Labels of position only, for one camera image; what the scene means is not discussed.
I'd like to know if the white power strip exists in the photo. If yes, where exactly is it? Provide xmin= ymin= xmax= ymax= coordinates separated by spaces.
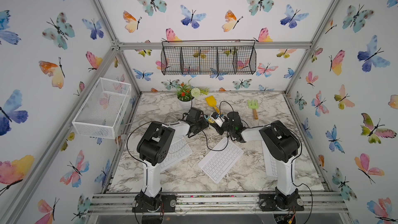
xmin=204 ymin=114 xmax=225 ymax=129

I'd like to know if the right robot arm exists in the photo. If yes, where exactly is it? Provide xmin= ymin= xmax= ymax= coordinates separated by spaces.
xmin=208 ymin=112 xmax=304 ymax=211

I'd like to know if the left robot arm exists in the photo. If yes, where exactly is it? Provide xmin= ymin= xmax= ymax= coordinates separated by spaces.
xmin=134 ymin=107 xmax=209 ymax=212

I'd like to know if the left white keyboard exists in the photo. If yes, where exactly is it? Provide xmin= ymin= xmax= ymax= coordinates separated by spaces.
xmin=161 ymin=136 xmax=193 ymax=172

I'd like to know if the white keyboard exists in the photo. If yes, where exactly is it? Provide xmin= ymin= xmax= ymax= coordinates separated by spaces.
xmin=198 ymin=137 xmax=244 ymax=184
xmin=161 ymin=136 xmax=193 ymax=172
xmin=262 ymin=142 xmax=278 ymax=177

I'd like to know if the middle white keyboard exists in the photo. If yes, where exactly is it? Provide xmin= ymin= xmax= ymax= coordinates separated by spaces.
xmin=198 ymin=137 xmax=244 ymax=184

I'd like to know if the right white keyboard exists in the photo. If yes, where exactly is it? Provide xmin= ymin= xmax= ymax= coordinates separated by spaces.
xmin=262 ymin=142 xmax=278 ymax=177

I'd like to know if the potted plant white pot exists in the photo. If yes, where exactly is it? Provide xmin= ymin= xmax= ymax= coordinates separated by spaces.
xmin=176 ymin=80 xmax=210 ymax=110

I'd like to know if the black wire wall basket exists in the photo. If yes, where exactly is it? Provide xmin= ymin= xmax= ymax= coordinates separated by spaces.
xmin=159 ymin=40 xmax=257 ymax=76

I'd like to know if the white mesh wall basket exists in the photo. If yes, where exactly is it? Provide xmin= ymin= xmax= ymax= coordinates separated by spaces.
xmin=72 ymin=77 xmax=132 ymax=139

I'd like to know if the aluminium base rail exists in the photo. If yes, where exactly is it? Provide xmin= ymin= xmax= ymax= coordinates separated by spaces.
xmin=88 ymin=191 xmax=349 ymax=216

